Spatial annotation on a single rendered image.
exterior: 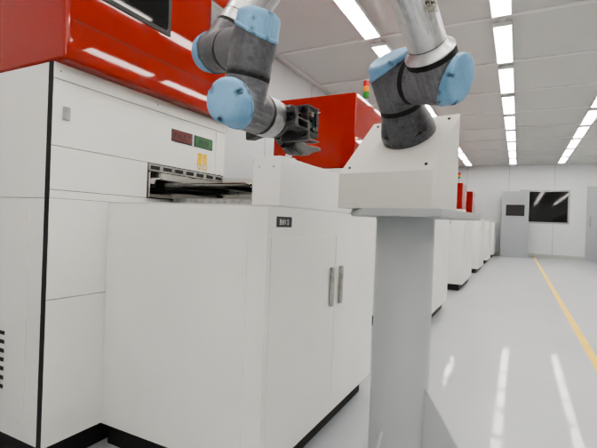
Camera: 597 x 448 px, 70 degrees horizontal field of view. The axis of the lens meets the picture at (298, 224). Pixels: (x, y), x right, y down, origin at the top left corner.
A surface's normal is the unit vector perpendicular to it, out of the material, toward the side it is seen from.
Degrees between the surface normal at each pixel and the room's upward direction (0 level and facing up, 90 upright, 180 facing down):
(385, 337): 90
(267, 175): 90
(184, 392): 90
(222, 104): 92
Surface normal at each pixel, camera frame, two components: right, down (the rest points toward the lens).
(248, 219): -0.46, -0.01
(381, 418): -0.76, -0.03
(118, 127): 0.89, 0.04
